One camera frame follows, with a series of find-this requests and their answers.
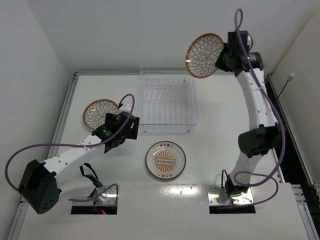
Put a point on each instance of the metal base plate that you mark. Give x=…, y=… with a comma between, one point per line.
x=217, y=197
x=103, y=197

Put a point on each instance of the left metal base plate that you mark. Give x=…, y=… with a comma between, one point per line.
x=103, y=197

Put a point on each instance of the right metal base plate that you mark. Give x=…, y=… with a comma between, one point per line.
x=217, y=197

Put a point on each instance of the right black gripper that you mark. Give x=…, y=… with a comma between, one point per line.
x=223, y=58

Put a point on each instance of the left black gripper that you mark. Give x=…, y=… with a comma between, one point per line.
x=110, y=122

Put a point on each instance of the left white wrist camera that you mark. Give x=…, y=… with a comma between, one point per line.
x=125, y=107

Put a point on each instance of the brown floral plate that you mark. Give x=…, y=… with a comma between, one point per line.
x=94, y=114
x=203, y=54

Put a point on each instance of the white wire dish rack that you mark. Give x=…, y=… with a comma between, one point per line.
x=168, y=101

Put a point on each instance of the black wall cable white plug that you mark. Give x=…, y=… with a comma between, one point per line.
x=288, y=80

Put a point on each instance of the grey rimmed sunburst plate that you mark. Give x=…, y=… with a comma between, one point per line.
x=165, y=161

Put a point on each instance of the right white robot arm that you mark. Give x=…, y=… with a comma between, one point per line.
x=265, y=131

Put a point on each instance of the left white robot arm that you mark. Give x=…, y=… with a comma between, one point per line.
x=42, y=182

